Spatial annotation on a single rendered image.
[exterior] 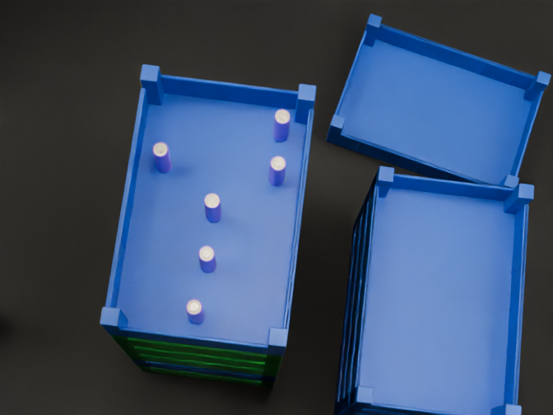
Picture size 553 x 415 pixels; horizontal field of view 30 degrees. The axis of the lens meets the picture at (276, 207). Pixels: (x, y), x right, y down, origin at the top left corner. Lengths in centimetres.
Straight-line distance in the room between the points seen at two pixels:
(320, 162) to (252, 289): 50
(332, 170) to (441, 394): 46
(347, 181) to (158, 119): 49
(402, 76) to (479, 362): 55
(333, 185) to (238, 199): 45
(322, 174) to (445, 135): 21
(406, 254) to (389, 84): 41
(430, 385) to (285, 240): 29
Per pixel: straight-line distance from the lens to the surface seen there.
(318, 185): 164
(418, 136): 169
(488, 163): 169
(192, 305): 112
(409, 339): 136
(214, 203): 115
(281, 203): 121
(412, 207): 140
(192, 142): 124
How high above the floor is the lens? 158
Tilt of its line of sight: 75 degrees down
